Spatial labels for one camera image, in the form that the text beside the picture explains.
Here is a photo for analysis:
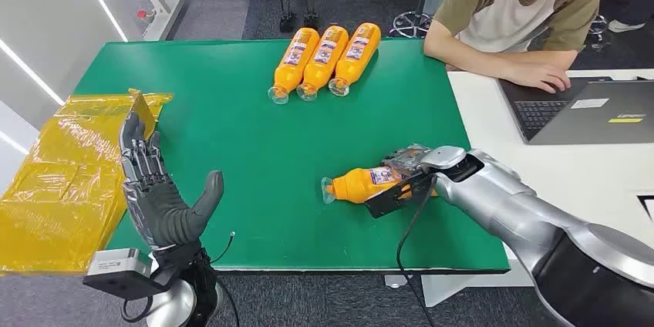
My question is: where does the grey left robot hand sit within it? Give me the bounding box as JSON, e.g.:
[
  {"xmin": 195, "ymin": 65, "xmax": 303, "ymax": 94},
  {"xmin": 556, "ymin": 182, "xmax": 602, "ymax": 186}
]
[{"xmin": 119, "ymin": 112, "xmax": 224, "ymax": 253}]

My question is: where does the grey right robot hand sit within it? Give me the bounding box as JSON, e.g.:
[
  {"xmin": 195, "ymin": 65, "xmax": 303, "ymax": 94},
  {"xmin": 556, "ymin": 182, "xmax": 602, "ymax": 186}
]
[{"xmin": 382, "ymin": 143, "xmax": 435, "ymax": 181}]

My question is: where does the person's right hand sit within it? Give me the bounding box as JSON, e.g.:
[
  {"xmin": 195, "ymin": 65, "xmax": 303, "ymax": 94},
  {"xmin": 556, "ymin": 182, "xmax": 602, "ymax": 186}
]
[{"xmin": 503, "ymin": 62, "xmax": 572, "ymax": 95}]

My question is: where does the orange juice bottle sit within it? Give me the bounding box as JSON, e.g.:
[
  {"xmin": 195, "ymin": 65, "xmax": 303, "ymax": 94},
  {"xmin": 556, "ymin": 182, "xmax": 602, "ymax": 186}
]
[
  {"xmin": 296, "ymin": 25, "xmax": 350, "ymax": 103},
  {"xmin": 320, "ymin": 165, "xmax": 440, "ymax": 206},
  {"xmin": 328, "ymin": 22, "xmax": 383, "ymax": 98},
  {"xmin": 268, "ymin": 27, "xmax": 321, "ymax": 106}
]

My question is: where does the grey laptop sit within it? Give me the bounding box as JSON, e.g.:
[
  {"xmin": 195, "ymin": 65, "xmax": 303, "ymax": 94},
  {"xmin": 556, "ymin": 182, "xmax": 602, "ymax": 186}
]
[{"xmin": 497, "ymin": 76, "xmax": 654, "ymax": 147}]

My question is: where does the chrome chair base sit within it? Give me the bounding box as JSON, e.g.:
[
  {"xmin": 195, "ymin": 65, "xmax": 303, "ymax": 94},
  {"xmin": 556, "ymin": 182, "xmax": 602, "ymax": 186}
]
[{"xmin": 587, "ymin": 14, "xmax": 611, "ymax": 52}]

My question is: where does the person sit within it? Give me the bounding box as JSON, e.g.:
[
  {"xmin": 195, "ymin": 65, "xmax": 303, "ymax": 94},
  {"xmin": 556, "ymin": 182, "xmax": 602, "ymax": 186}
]
[{"xmin": 423, "ymin": 0, "xmax": 622, "ymax": 95}]

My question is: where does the white shoe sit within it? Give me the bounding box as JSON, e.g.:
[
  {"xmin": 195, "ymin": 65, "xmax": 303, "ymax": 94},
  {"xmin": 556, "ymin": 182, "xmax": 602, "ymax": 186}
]
[{"xmin": 607, "ymin": 19, "xmax": 646, "ymax": 35}]

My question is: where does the yellow film wrapped cardboard box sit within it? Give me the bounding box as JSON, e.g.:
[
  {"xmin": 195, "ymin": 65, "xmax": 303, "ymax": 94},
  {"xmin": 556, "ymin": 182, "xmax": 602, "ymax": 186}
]
[{"xmin": 0, "ymin": 88, "xmax": 174, "ymax": 275}]

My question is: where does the green table mat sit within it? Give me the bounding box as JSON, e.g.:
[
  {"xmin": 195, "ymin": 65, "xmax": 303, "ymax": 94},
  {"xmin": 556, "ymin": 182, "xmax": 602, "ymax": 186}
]
[{"xmin": 71, "ymin": 38, "xmax": 512, "ymax": 275}]

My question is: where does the black framed device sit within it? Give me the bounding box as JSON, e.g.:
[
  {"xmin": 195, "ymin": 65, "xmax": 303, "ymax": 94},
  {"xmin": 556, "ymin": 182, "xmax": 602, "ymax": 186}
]
[{"xmin": 637, "ymin": 194, "xmax": 654, "ymax": 223}]

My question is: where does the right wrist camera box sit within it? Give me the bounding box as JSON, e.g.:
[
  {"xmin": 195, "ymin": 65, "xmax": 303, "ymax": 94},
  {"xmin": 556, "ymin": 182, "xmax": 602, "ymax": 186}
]
[{"xmin": 363, "ymin": 170, "xmax": 438, "ymax": 219}]

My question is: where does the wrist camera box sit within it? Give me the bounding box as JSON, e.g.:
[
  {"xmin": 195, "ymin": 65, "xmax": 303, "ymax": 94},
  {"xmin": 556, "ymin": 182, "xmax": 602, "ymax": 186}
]
[
  {"xmin": 363, "ymin": 170, "xmax": 438, "ymax": 219},
  {"xmin": 83, "ymin": 248, "xmax": 164, "ymax": 301}
]

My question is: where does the thin black loose wire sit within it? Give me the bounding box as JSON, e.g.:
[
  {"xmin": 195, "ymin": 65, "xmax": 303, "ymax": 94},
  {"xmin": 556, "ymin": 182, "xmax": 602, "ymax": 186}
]
[{"xmin": 209, "ymin": 231, "xmax": 237, "ymax": 265}]

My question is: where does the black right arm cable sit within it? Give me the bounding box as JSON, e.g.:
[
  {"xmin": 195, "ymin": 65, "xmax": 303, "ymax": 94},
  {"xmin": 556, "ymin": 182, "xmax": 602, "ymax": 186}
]
[{"xmin": 396, "ymin": 176, "xmax": 438, "ymax": 327}]

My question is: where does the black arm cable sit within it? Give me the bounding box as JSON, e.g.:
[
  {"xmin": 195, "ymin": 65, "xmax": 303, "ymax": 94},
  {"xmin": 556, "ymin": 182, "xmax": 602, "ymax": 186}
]
[
  {"xmin": 396, "ymin": 176, "xmax": 438, "ymax": 327},
  {"xmin": 120, "ymin": 295, "xmax": 155, "ymax": 324}
]

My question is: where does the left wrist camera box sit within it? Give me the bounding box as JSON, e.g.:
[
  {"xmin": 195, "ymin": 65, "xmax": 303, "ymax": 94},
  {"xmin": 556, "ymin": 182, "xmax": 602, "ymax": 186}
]
[{"xmin": 83, "ymin": 248, "xmax": 164, "ymax": 301}]

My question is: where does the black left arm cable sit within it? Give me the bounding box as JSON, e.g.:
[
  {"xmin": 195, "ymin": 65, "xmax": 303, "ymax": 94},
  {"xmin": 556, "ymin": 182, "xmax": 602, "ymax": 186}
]
[{"xmin": 120, "ymin": 295, "xmax": 155, "ymax": 324}]

